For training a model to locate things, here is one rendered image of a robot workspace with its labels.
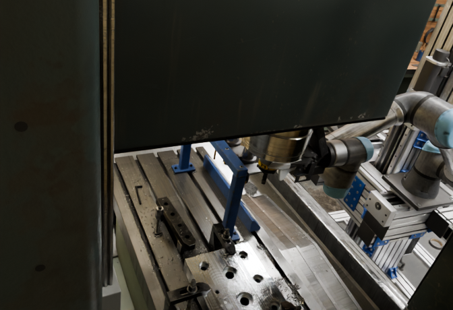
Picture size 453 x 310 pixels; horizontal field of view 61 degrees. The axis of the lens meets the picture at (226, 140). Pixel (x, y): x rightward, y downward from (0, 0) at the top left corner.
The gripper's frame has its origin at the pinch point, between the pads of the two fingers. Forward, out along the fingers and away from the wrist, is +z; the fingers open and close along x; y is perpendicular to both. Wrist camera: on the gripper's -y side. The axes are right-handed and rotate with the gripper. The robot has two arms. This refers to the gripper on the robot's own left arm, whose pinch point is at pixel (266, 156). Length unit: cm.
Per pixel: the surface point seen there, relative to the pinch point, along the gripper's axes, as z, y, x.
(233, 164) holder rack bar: -8.5, 21.7, 25.1
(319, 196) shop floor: -162, 141, 113
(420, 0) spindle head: -15.2, -41.9, -12.5
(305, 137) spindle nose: -2.9, -10.1, -7.7
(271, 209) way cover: -53, 72, 48
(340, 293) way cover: -53, 72, -3
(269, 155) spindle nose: 4.2, -5.1, -6.0
